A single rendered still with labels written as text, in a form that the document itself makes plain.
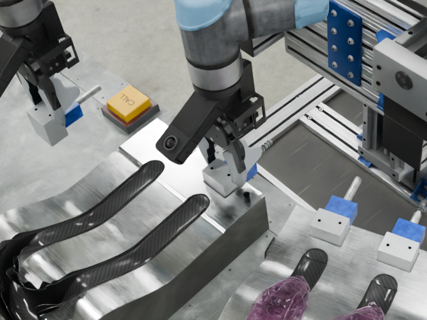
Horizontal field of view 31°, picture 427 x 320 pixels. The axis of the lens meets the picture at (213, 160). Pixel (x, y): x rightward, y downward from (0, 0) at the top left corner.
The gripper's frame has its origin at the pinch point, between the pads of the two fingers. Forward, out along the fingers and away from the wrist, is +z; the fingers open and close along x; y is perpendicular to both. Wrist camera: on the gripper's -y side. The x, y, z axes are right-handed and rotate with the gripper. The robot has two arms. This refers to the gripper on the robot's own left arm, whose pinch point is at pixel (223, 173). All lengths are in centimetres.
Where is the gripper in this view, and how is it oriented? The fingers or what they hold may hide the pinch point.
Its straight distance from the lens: 122.2
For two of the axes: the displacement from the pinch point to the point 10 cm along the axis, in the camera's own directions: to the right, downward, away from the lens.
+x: -6.8, -4.9, 5.4
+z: 1.3, 6.4, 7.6
